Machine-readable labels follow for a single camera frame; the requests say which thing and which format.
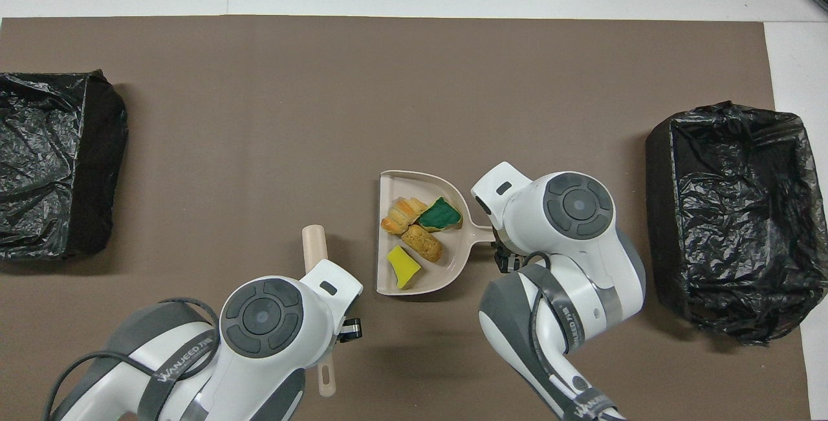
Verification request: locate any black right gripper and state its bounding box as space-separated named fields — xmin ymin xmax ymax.
xmin=493 ymin=243 xmax=521 ymax=274

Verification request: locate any beige plastic dustpan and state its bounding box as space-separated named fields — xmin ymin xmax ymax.
xmin=376 ymin=170 xmax=496 ymax=296

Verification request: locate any green and yellow sponge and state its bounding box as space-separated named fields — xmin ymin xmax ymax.
xmin=417 ymin=197 xmax=463 ymax=233

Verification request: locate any yellow wedge sponge piece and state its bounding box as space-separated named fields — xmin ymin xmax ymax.
xmin=387 ymin=245 xmax=422 ymax=290

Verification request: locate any brown bread roll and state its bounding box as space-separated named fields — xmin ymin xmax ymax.
xmin=401 ymin=224 xmax=444 ymax=263

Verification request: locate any beige hand brush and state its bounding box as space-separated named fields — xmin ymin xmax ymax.
xmin=302 ymin=224 xmax=338 ymax=398

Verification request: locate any pale torn bread chunk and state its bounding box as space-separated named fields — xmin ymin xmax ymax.
xmin=380 ymin=196 xmax=429 ymax=235

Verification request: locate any bin with black plastic bag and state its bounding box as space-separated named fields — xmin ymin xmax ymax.
xmin=645 ymin=100 xmax=828 ymax=345
xmin=0 ymin=70 xmax=129 ymax=261

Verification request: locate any brown table mat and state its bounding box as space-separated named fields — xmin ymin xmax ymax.
xmin=0 ymin=16 xmax=812 ymax=421

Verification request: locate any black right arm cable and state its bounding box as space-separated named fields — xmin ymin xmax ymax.
xmin=525 ymin=250 xmax=578 ymax=354

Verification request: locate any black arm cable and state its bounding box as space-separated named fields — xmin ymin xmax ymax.
xmin=525 ymin=250 xmax=578 ymax=354
xmin=42 ymin=297 xmax=222 ymax=421

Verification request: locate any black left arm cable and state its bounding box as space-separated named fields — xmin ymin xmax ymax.
xmin=42 ymin=297 xmax=222 ymax=421

